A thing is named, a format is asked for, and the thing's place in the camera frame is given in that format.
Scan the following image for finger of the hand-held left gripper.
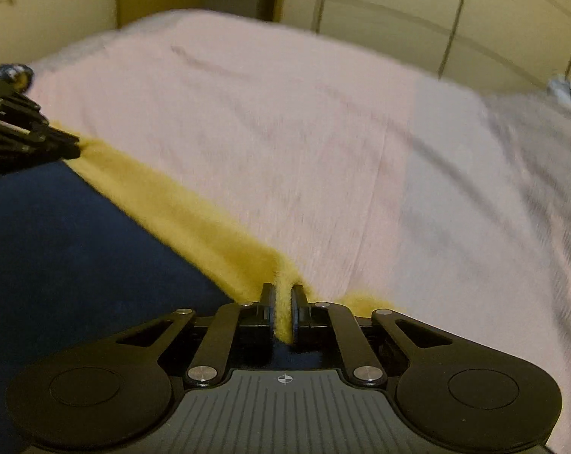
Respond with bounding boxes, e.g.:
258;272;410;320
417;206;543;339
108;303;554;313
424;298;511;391
11;120;82;167

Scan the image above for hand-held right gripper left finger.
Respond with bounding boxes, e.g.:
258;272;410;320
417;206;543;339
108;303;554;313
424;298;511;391
116;283;278;389

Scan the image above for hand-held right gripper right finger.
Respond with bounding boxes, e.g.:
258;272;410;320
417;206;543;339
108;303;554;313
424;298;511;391
290;284;455;389

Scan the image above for navy fleece pants yellow cuffs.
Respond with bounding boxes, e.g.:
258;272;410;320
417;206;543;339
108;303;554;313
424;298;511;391
0;135;395;454

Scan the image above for cream wardrobe doors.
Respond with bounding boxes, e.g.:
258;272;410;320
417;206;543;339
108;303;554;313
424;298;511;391
276;0;571;102

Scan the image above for light blue cloth pile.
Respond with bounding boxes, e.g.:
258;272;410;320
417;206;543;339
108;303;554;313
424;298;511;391
548;73;571;106

